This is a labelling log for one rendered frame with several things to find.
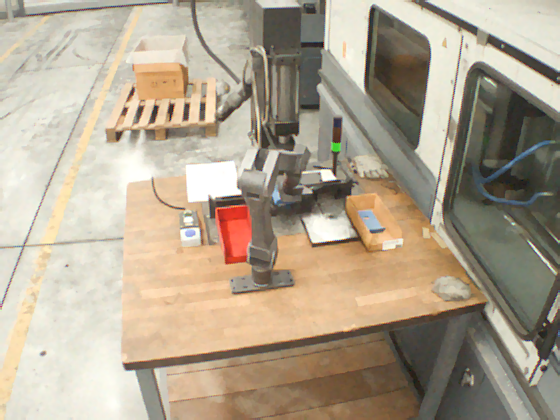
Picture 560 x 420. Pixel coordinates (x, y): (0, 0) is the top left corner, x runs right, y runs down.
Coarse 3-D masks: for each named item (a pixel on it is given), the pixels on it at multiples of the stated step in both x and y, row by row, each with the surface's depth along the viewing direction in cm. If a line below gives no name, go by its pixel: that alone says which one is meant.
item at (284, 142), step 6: (264, 126) 192; (270, 132) 187; (270, 138) 183; (276, 138) 182; (282, 138) 178; (288, 138) 179; (270, 144) 183; (276, 144) 178; (282, 144) 178; (288, 144) 178; (294, 144) 178; (300, 144) 188; (276, 150) 175; (288, 150) 176; (258, 168) 179
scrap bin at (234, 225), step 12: (216, 216) 185; (228, 216) 187; (240, 216) 188; (228, 228) 184; (240, 228) 184; (228, 240) 178; (240, 240) 178; (228, 252) 172; (240, 252) 172; (228, 264) 168
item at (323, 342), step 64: (128, 192) 204; (384, 192) 206; (128, 256) 170; (192, 256) 171; (320, 256) 172; (384, 256) 172; (448, 256) 172; (128, 320) 145; (192, 320) 146; (256, 320) 147; (320, 320) 147; (384, 320) 147; (192, 384) 206; (256, 384) 207; (320, 384) 207; (384, 384) 207
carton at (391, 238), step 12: (348, 204) 189; (360, 204) 193; (372, 204) 195; (384, 204) 186; (348, 216) 191; (360, 216) 179; (384, 216) 186; (360, 228) 179; (396, 228) 176; (372, 240) 178; (384, 240) 178; (396, 240) 174
